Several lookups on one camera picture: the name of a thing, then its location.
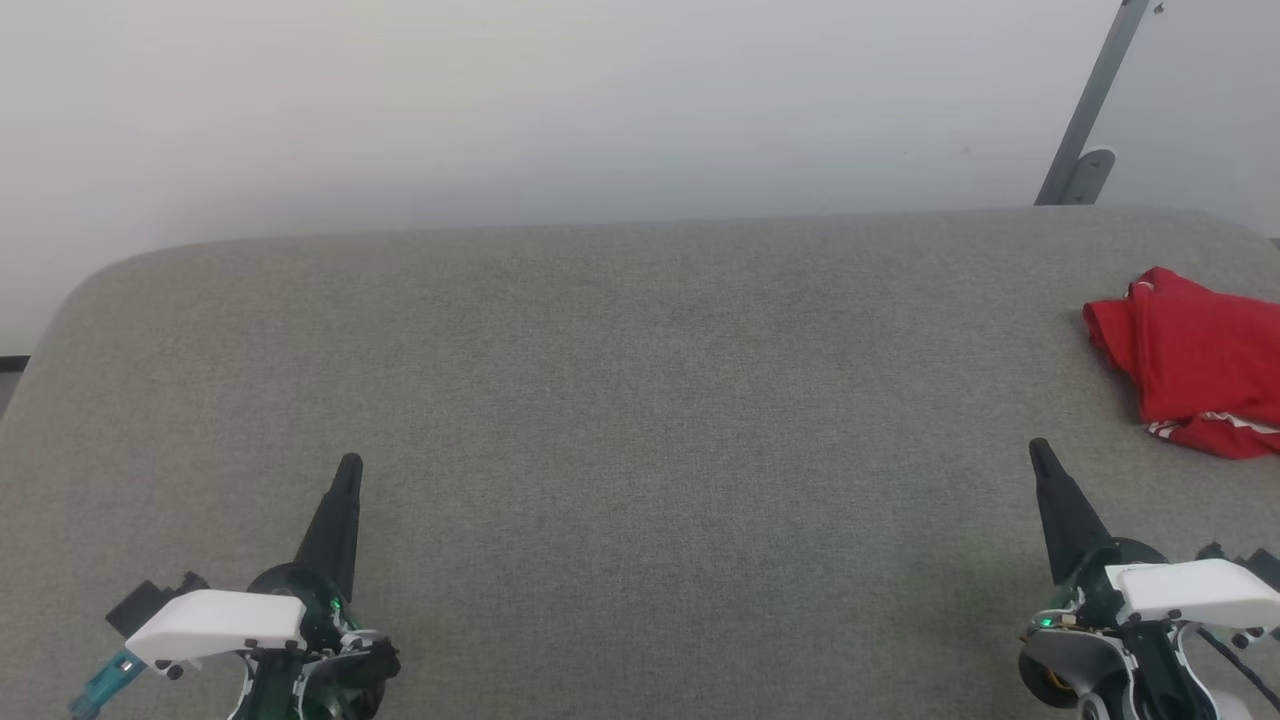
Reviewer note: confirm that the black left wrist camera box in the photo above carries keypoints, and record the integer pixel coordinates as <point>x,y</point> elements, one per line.
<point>150,600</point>

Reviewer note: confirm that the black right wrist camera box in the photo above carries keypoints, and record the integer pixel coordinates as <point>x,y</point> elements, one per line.
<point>1262,566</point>

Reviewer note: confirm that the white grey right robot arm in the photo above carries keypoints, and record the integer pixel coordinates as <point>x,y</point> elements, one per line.
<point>1100,670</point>

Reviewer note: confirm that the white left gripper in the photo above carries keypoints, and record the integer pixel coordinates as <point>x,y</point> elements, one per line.
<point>215,622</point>

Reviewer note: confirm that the red white basketball jersey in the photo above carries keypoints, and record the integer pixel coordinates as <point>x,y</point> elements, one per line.
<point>1200,350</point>

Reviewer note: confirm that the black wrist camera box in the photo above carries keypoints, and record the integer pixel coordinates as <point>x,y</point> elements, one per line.
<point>150,600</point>
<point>1262,566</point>

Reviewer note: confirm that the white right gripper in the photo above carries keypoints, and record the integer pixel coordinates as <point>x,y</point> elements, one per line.
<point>1190,590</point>

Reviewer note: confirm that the grey metal pole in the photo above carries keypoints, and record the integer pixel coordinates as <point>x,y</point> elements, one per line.
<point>1105,80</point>

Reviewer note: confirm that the grey metal pole bracket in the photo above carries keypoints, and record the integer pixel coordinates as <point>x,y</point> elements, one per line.
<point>1090,178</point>

